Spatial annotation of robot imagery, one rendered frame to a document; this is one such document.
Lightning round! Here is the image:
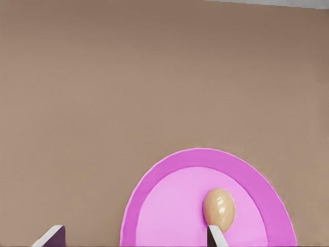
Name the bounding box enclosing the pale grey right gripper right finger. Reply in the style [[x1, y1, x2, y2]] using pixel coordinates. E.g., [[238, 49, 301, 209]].
[[207, 224, 229, 245]]

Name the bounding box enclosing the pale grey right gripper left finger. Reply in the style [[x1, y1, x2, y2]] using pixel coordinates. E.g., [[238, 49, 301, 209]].
[[31, 225, 66, 246]]

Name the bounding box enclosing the tan egg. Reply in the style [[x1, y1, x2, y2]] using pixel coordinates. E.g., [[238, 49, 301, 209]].
[[203, 187, 236, 234]]

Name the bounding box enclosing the pink round plate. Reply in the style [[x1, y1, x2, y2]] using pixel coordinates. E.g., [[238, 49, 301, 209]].
[[119, 147, 299, 246]]

